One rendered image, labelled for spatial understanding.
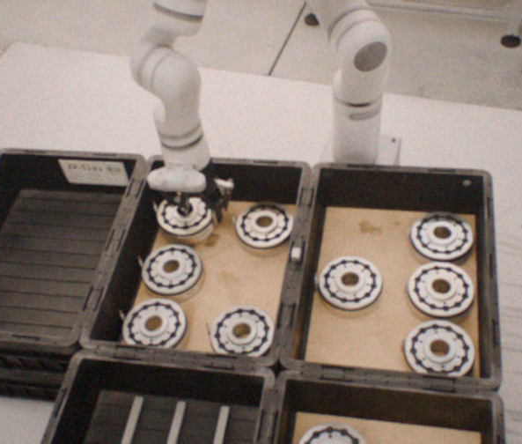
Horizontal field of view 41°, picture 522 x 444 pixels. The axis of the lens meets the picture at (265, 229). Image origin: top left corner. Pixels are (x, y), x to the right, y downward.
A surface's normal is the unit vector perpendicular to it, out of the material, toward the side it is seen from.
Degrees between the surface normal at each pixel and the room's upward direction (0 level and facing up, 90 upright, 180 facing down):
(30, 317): 0
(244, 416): 0
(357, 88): 95
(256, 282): 0
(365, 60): 96
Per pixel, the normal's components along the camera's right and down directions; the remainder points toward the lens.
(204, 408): -0.11, -0.63
